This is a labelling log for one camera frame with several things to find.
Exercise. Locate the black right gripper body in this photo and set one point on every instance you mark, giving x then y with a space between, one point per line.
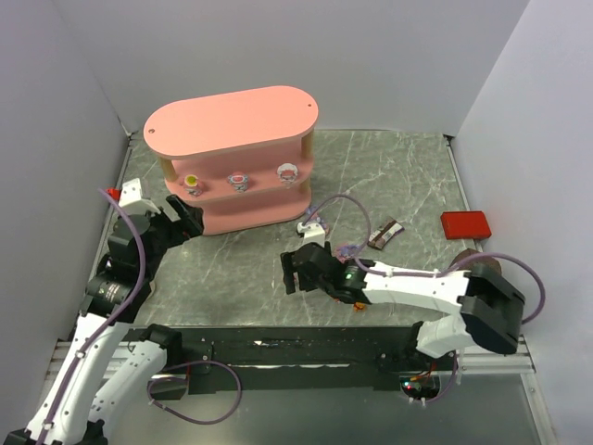
296 270

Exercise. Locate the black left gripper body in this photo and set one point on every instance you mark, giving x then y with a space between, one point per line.
174 222

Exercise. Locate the pink cup toy yellow top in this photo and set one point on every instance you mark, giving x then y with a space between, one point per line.
193 185

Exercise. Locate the purple bunny toy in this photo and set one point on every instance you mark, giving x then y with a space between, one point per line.
345 252

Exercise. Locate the pink cloud toy blue bows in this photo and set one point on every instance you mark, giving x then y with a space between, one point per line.
239 181

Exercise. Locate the pink white frilly toy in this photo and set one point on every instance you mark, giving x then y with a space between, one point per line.
287 173

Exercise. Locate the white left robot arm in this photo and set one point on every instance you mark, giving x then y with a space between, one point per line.
82 406

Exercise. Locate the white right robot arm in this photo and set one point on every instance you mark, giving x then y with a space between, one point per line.
479 306

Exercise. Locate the pink three-tier wooden shelf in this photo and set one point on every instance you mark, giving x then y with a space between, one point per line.
252 131

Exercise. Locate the purple bunny on pink base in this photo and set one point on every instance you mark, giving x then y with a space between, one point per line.
315 217

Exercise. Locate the orange bear toy right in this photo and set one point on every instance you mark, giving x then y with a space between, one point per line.
359 307

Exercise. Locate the brown chocolate bar wrapper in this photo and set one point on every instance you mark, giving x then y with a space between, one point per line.
382 236

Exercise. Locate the red box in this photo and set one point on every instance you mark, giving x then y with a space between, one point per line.
465 225

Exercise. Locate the green brown tape roll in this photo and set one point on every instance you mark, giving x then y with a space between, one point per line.
468 260

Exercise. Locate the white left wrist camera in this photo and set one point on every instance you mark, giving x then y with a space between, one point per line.
133 199

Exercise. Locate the black base frame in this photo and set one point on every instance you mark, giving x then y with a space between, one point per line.
296 357

